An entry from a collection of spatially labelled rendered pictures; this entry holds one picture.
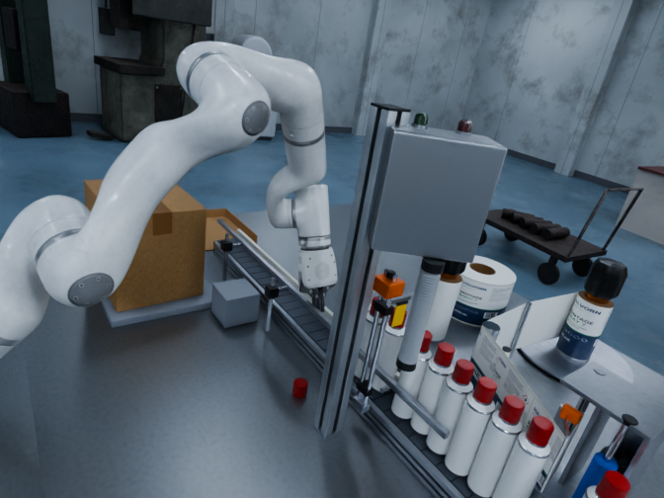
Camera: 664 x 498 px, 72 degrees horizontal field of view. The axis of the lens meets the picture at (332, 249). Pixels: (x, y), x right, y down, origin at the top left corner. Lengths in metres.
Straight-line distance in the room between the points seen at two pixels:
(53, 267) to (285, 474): 0.55
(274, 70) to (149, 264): 0.65
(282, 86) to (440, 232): 0.39
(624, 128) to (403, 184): 9.04
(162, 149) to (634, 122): 9.15
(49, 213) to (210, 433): 0.51
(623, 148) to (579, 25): 2.48
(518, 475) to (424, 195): 0.48
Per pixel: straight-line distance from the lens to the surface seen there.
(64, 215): 0.90
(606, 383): 0.88
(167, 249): 1.29
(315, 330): 1.23
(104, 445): 1.02
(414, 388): 0.98
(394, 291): 0.85
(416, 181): 0.69
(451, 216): 0.72
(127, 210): 0.83
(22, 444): 1.06
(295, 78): 0.89
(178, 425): 1.03
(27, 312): 0.93
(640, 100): 9.63
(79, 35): 7.79
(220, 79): 0.79
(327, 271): 1.18
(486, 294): 1.39
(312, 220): 1.14
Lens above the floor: 1.57
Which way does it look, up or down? 24 degrees down
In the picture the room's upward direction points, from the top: 9 degrees clockwise
